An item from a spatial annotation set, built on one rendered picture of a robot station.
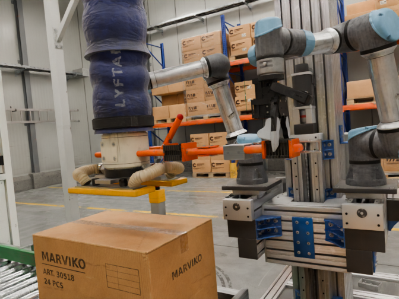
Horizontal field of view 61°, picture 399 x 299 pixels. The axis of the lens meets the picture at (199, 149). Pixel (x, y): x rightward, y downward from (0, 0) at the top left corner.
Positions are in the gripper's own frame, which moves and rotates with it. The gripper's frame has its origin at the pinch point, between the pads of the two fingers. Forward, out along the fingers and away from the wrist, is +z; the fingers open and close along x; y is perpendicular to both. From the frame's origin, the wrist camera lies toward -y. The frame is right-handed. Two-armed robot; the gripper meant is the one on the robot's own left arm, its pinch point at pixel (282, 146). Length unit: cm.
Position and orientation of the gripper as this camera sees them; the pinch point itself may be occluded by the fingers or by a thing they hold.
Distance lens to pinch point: 98.3
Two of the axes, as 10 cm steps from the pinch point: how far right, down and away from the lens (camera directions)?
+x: -5.5, 1.0, -8.3
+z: 0.8, 9.9, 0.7
